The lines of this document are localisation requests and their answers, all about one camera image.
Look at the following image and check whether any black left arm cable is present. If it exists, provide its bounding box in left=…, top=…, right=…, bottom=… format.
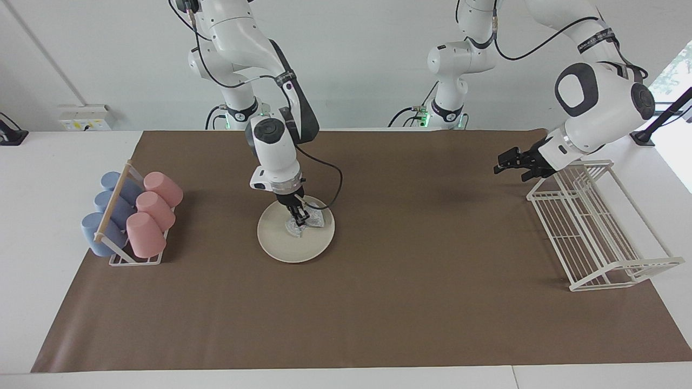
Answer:
left=457, top=0, right=648, bottom=84

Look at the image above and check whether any pink plastic cup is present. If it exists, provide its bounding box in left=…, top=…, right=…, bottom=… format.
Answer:
left=126, top=212, right=167, bottom=259
left=143, top=172, right=184, bottom=209
left=136, top=191, right=177, bottom=232

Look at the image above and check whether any brown table mat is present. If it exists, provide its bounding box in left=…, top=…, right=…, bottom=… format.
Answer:
left=31, top=130, right=692, bottom=373

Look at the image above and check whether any white wall socket box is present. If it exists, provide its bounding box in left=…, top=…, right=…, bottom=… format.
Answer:
left=58, top=104, right=114, bottom=132

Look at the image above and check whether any black base cable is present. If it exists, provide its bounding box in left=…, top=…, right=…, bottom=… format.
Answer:
left=387, top=81, right=440, bottom=129
left=204, top=104, right=225, bottom=131

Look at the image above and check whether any white wire cup rack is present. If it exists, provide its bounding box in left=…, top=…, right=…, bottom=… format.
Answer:
left=94, top=160, right=177, bottom=266

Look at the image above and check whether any black table clamp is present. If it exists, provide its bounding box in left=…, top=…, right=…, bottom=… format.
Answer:
left=0, top=112, right=29, bottom=146

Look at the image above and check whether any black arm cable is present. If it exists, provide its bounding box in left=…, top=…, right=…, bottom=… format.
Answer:
left=168, top=0, right=344, bottom=211
left=457, top=0, right=648, bottom=84

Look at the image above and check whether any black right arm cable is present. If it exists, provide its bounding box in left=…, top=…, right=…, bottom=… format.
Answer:
left=168, top=0, right=344, bottom=211

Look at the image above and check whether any patterned cleaning cloth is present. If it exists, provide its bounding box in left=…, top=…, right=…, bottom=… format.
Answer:
left=281, top=207, right=327, bottom=239

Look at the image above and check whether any round cream plate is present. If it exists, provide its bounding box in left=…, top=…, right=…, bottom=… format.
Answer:
left=257, top=194, right=336, bottom=264

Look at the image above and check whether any blue plastic cup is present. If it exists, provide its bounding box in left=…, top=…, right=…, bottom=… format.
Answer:
left=94, top=190, right=136, bottom=228
left=101, top=172, right=143, bottom=204
left=81, top=212, right=128, bottom=257

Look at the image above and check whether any white wire dish rack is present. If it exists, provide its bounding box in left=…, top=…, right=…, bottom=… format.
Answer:
left=527, top=159, right=685, bottom=292

